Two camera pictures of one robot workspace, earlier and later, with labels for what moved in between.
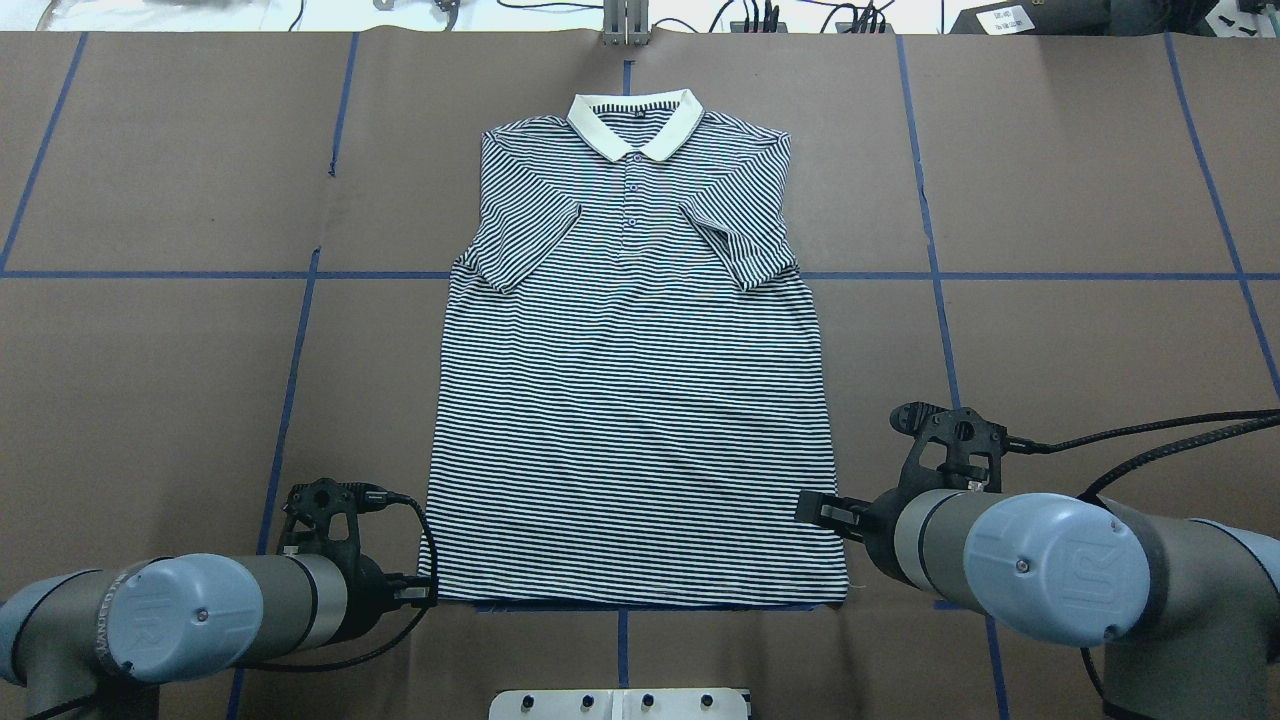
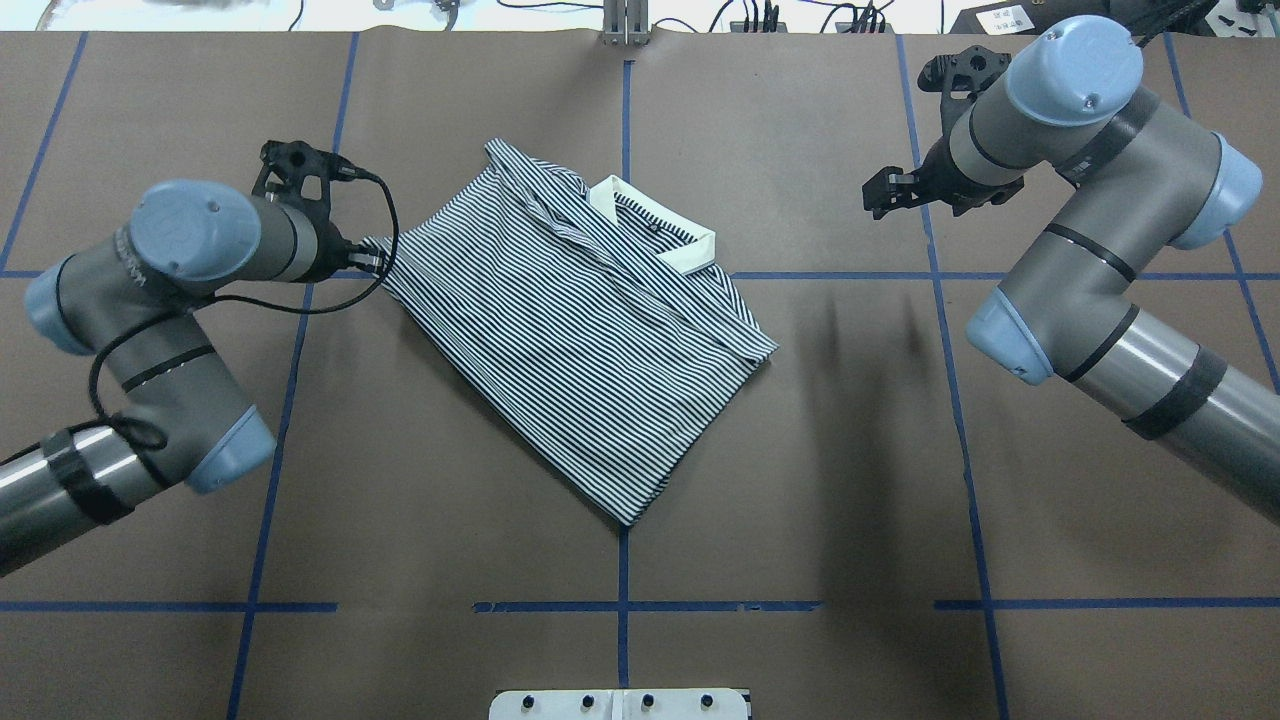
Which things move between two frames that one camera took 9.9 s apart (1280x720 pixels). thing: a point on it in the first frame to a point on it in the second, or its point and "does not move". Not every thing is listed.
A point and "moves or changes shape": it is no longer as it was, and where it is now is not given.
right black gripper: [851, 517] to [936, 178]
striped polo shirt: [628, 395] moves or changes shape
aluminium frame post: [625, 22] does not move
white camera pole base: [620, 704] does not move
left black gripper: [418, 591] to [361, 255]
